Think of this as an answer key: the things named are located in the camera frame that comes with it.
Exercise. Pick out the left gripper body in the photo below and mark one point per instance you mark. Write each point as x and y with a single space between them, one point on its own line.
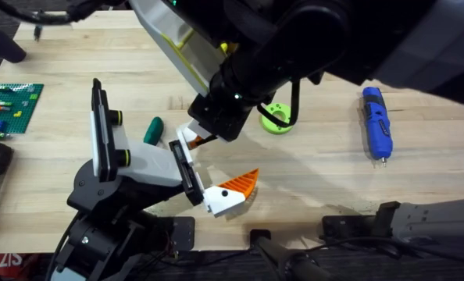
150 164

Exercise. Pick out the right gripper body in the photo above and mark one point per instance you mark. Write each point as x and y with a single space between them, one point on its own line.
232 105

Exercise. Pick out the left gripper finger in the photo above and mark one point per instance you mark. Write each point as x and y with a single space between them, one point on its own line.
224 199
187 132

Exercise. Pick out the blue electric screwdriver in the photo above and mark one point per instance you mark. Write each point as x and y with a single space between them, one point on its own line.
376 129

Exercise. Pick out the green disc with holes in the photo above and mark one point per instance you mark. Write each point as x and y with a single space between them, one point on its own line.
269 124

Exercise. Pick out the left wrist flat plate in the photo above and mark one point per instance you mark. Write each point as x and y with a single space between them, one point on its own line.
101 132

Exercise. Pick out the wrist flat plate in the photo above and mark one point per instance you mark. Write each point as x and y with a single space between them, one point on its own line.
177 43
101 132

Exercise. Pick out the black pole clamp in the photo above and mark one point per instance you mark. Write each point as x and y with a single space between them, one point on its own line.
283 257

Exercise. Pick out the right wrist flat plate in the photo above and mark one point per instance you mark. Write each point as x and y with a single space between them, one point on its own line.
177 43

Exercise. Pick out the green board with toy blocks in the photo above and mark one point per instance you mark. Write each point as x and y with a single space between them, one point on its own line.
9 109

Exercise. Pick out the red printed bag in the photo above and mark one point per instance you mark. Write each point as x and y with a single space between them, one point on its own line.
5 263

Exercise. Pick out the black cylindrical object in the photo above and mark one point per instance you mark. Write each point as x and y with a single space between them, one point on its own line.
3 45

